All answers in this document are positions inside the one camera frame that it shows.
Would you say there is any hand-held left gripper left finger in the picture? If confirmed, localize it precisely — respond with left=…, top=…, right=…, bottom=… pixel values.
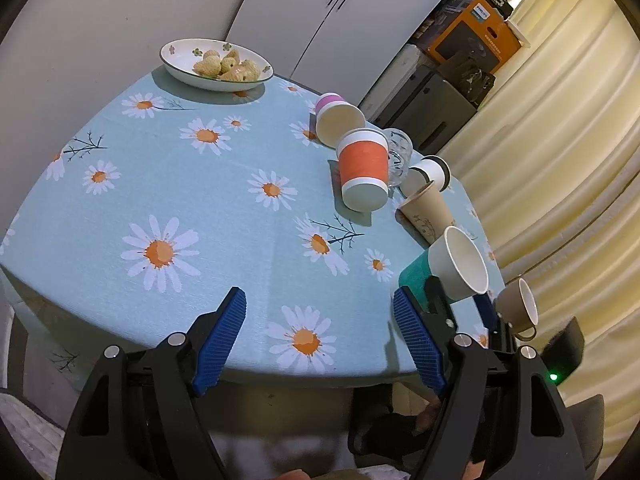
left=55, top=286, right=248, bottom=480

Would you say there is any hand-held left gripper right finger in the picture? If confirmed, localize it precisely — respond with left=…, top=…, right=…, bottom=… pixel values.
left=392, top=285, right=589, bottom=480

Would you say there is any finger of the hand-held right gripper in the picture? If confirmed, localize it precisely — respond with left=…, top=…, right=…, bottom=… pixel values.
left=474, top=294, right=517, bottom=356
left=423, top=276, right=457, bottom=332

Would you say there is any teal paper cup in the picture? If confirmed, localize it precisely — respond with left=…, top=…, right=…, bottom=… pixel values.
left=398, top=226, right=489, bottom=306

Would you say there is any kraft paper cup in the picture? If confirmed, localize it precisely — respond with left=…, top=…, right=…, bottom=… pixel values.
left=397, top=180, right=457, bottom=247

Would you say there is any white cup with black band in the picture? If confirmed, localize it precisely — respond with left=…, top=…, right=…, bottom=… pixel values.
left=400, top=156, right=452, bottom=196

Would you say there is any clear glass cup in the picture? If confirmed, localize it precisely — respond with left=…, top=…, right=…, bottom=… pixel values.
left=382, top=128, right=413, bottom=188

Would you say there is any orange paper cup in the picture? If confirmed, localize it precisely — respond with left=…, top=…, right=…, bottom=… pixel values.
left=336, top=129, right=390, bottom=212

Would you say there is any pink paper cup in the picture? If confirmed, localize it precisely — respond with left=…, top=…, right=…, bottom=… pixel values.
left=315, top=92, right=366, bottom=147

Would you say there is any brown mug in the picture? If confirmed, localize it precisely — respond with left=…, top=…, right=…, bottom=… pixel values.
left=494, top=278, right=539, bottom=341

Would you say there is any blue daisy tablecloth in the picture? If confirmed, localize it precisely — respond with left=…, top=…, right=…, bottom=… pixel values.
left=0, top=71, right=507, bottom=377

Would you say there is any cream curtain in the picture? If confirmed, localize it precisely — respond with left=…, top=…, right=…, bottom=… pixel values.
left=440, top=0, right=640, bottom=411

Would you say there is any grey cabinet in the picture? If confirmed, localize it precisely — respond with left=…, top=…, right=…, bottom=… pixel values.
left=360, top=42, right=478, bottom=157

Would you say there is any dark bag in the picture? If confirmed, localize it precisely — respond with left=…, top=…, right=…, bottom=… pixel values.
left=440, top=52, right=497, bottom=111

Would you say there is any orange cardboard box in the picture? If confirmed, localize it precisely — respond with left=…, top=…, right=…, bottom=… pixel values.
left=425, top=0, right=523, bottom=75

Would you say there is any pile of wafer biscuits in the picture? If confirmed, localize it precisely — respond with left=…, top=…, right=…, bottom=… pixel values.
left=193, top=49, right=263, bottom=82

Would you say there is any white floral plate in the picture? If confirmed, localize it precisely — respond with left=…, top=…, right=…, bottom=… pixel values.
left=160, top=39, right=274, bottom=92

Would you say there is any white wardrobe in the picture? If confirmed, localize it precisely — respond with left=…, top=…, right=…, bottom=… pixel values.
left=224, top=0, right=463, bottom=98

